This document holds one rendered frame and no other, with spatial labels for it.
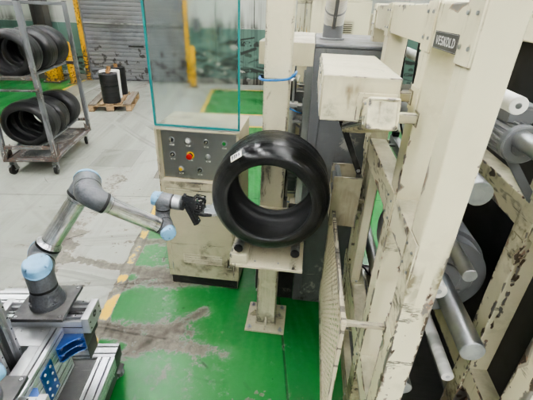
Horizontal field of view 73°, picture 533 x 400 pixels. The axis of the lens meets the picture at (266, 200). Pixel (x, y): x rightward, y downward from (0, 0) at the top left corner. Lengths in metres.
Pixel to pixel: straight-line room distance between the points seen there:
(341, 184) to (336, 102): 0.78
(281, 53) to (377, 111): 0.79
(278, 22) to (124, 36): 9.39
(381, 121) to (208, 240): 1.82
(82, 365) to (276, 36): 1.97
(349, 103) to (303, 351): 1.75
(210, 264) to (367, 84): 1.97
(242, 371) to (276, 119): 1.51
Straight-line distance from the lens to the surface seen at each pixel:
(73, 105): 5.87
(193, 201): 1.83
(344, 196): 1.97
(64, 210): 1.88
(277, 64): 1.84
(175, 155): 2.50
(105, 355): 2.36
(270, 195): 2.06
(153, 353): 2.60
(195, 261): 2.84
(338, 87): 1.22
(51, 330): 2.01
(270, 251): 1.96
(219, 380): 2.42
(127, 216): 1.75
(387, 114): 1.16
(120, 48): 11.17
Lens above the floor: 1.97
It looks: 28 degrees down
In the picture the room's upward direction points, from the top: 2 degrees clockwise
